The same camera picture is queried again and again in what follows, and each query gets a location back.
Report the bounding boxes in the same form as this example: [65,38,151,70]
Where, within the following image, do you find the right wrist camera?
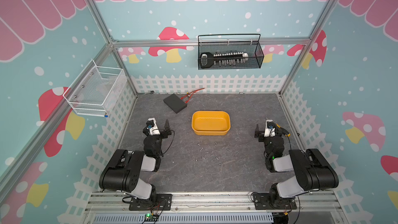
[264,119,276,137]

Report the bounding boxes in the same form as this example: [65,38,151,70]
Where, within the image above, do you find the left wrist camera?
[146,118,160,136]

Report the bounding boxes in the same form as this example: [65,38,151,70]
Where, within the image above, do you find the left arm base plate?
[129,194,173,211]

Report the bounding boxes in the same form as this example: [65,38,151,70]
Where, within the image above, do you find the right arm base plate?
[250,192,297,212]

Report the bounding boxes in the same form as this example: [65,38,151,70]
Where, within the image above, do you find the green circuit board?
[144,213,159,223]

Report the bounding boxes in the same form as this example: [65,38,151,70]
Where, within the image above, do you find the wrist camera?
[264,119,276,137]
[146,118,160,136]

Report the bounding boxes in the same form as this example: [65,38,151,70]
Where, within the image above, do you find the yellow black screwdriver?
[275,124,290,137]

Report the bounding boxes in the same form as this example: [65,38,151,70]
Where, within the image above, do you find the yellow plastic storage box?
[191,111,231,136]

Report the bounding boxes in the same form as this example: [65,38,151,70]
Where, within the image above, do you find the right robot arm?
[251,120,339,211]

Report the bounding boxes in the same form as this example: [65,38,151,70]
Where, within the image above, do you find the aluminium front rail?
[80,191,348,224]

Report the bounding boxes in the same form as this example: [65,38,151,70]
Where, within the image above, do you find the socket wrench set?
[198,52,249,69]

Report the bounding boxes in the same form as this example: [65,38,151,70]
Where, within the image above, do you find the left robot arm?
[99,118,175,203]

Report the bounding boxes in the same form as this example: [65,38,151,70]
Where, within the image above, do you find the black wire mesh basket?
[198,34,264,70]

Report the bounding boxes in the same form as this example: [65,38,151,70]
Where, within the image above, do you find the white wire basket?
[63,60,127,118]

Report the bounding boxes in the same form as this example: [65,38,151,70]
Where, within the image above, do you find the red handled pliers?
[180,88,205,104]

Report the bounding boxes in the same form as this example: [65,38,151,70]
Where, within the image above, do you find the black flat box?
[163,94,187,114]

